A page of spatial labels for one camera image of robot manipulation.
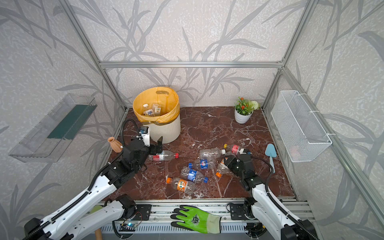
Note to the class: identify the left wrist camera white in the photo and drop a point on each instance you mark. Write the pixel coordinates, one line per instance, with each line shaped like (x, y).
(144, 135)

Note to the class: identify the potted plant red flowers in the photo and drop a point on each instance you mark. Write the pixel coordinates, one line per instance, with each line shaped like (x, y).
(244, 109)

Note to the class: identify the white ribbed trash bin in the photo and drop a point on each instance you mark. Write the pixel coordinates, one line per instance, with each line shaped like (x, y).
(169, 132)

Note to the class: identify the white wire mesh basket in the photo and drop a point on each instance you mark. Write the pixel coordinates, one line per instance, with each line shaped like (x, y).
(302, 133)

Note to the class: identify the orange label bottle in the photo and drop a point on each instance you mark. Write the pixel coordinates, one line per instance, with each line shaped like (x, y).
(222, 169)

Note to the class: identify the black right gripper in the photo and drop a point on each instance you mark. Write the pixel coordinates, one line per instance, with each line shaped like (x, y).
(231, 161)

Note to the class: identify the green black work glove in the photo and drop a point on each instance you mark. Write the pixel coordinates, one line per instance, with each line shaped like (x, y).
(194, 219)

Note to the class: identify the clear acrylic wall shelf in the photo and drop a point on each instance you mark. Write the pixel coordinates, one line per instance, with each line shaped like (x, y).
(50, 138)

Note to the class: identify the light blue spatula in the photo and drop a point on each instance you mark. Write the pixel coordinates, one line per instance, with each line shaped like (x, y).
(271, 153)

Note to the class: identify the Pepsi bottle blue cap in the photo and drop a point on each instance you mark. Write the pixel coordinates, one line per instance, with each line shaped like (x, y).
(202, 164)

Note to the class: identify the clear bottle red white label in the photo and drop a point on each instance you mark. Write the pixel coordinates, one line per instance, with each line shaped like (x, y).
(164, 156)

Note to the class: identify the orange Fanta bottle front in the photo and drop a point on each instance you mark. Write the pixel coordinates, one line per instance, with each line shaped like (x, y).
(181, 185)

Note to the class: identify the crushed bottle blue label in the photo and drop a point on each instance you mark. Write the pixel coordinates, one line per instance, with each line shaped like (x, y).
(193, 176)

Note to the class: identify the terracotta ribbed vase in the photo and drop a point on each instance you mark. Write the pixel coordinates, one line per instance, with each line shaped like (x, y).
(116, 145)

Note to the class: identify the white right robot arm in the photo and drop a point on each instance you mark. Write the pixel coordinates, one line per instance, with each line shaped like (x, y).
(263, 205)

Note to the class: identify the tall clear white label bottle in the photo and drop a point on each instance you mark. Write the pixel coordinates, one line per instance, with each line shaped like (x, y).
(148, 111)

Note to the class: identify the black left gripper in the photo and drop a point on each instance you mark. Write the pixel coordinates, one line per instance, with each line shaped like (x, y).
(153, 149)

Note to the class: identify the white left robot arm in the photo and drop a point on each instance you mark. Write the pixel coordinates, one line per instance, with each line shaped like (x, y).
(72, 221)

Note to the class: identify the green circuit board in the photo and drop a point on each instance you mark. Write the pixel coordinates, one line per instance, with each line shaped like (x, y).
(128, 227)

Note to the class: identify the clear crushed bottle white cap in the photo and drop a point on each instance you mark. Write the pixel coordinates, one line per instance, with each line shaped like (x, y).
(213, 153)

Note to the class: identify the yellow plastic bin liner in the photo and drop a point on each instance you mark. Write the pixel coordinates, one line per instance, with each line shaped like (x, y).
(166, 97)

